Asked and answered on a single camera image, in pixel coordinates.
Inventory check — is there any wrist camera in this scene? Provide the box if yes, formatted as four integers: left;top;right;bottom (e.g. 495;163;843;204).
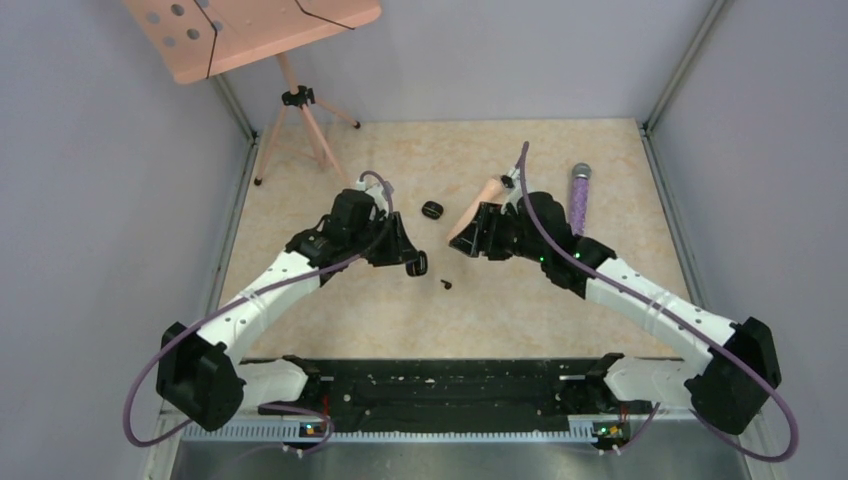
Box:
500;168;521;193
354;180;393;211

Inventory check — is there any grey slotted cable duct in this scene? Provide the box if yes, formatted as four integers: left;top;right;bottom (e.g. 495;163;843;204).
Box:
181;419;597;444

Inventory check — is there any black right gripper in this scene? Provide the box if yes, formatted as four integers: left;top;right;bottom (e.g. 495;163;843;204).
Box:
450;202;547;263

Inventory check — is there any black case lid piece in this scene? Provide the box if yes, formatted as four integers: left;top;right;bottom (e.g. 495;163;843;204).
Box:
421;201;444;220

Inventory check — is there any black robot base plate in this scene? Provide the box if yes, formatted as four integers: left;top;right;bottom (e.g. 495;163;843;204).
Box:
287;354;652;434

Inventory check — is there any purple glitter microphone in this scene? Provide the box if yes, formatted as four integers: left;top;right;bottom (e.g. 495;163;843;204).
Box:
569;162;592;235

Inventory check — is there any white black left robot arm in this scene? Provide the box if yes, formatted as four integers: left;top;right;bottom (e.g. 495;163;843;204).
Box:
156;182;428;431

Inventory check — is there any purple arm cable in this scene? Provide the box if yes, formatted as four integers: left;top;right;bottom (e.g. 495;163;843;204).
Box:
516;140;801;464
123;170;397;458

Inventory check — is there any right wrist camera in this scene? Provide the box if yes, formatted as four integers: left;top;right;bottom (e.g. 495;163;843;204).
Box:
500;168;521;193

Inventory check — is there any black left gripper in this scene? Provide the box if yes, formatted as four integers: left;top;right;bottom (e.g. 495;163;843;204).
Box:
348;211;420;267

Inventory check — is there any black glossy earbud charging case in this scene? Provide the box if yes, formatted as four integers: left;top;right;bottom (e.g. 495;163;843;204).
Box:
405;250;429;278

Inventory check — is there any pink wooden flute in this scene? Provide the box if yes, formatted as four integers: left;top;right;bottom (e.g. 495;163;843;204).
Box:
446;176;505;241

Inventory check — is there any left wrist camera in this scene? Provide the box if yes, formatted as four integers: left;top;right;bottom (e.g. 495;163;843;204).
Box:
354;180;393;211

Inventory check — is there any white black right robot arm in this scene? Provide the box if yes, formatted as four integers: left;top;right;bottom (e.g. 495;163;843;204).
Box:
449;191;782;435

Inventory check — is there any pink music stand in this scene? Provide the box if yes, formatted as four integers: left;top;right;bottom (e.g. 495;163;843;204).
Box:
123;0;384;187

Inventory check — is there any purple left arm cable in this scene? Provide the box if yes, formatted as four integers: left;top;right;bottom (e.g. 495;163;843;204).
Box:
123;170;397;458

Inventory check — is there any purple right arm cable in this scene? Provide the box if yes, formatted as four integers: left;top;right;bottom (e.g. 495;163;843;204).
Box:
516;140;801;464

